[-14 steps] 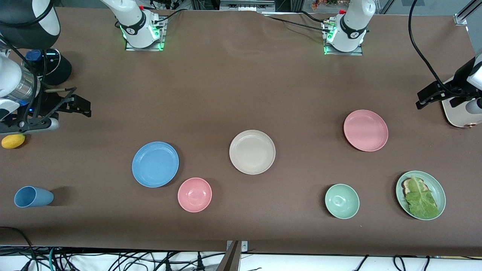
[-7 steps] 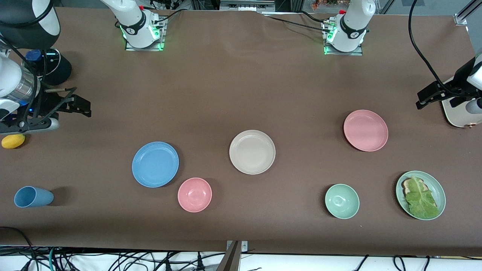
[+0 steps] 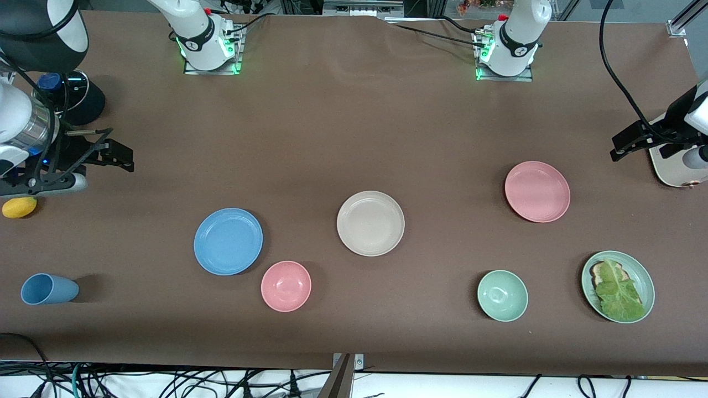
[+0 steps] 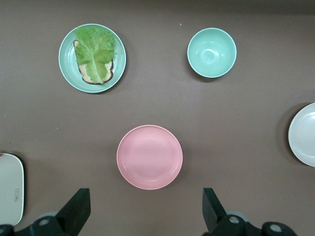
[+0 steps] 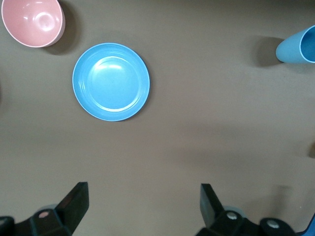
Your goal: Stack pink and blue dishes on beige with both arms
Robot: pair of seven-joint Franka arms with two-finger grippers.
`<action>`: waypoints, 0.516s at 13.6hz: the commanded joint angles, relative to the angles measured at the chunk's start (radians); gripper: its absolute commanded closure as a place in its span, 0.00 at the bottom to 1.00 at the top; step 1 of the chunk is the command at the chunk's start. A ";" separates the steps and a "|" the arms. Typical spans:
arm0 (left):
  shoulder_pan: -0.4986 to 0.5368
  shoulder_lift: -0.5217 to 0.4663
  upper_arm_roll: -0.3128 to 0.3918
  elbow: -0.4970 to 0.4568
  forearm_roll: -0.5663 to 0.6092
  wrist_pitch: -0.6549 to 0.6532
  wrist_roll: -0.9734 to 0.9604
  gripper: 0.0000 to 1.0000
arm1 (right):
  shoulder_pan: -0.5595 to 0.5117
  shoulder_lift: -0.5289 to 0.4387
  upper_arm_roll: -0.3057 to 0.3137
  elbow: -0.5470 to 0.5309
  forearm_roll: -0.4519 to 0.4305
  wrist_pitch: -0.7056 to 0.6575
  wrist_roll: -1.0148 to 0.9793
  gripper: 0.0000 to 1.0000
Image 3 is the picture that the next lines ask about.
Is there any green lettuce leaf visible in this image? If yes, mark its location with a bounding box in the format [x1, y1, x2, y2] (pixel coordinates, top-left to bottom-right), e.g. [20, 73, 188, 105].
[595, 259, 647, 322]

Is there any green deep bowl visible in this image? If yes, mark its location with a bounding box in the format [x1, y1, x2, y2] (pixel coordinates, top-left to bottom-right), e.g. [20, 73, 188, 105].
[477, 270, 529, 322]

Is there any pink deep bowl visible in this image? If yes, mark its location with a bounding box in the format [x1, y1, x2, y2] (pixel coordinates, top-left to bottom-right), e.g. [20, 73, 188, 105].
[261, 260, 312, 313]

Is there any blue shallow plate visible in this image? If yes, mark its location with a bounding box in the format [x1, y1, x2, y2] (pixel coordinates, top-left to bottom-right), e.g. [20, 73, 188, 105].
[194, 208, 264, 276]

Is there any metal clamp bracket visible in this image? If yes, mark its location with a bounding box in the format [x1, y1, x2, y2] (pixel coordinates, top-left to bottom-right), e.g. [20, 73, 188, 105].
[318, 353, 365, 398]

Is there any pink shallow plate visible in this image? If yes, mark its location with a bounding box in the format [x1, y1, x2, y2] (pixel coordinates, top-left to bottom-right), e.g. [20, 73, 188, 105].
[504, 161, 571, 223]

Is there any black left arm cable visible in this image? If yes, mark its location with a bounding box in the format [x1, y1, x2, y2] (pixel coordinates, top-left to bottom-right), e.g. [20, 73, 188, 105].
[599, 0, 667, 140]

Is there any bread slice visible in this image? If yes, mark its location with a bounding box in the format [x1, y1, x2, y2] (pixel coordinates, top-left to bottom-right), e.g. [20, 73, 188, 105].
[590, 261, 627, 289]

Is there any brown table cover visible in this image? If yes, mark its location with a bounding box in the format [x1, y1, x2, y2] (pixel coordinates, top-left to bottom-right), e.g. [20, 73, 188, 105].
[0, 10, 708, 378]

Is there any yellow lemon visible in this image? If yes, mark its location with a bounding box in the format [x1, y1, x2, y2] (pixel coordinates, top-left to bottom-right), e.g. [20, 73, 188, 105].
[2, 196, 38, 219]

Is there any grey metal box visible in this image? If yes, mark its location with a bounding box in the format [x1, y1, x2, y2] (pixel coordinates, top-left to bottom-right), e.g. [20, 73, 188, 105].
[322, 0, 405, 18]

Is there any aluminium frame profile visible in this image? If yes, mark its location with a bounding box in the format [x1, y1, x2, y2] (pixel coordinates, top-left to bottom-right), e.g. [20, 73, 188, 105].
[667, 0, 708, 38]

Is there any green shallow plate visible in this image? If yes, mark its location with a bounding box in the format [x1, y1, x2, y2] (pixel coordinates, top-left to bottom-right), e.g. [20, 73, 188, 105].
[581, 250, 655, 324]

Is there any black base cable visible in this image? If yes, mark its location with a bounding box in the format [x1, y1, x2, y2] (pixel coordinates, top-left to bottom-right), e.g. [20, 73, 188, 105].
[387, 20, 488, 49]
[226, 12, 273, 36]

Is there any glass lid blue knob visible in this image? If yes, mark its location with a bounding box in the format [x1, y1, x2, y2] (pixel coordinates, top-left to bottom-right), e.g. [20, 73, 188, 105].
[34, 71, 89, 108]

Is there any blue plastic cup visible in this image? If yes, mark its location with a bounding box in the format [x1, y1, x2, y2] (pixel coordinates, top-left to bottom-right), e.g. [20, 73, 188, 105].
[20, 273, 80, 306]

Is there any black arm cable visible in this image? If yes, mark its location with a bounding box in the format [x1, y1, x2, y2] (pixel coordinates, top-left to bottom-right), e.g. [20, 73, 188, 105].
[0, 53, 72, 191]
[599, 0, 667, 140]

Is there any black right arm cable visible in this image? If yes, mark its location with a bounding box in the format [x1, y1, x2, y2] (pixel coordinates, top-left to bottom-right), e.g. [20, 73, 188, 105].
[0, 53, 72, 191]

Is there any white rounded board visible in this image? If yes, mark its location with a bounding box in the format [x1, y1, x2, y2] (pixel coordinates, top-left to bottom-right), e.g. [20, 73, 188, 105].
[648, 113, 708, 188]

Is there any beige shallow plate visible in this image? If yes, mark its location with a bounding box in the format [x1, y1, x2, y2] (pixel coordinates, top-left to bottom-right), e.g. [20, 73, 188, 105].
[336, 191, 405, 257]

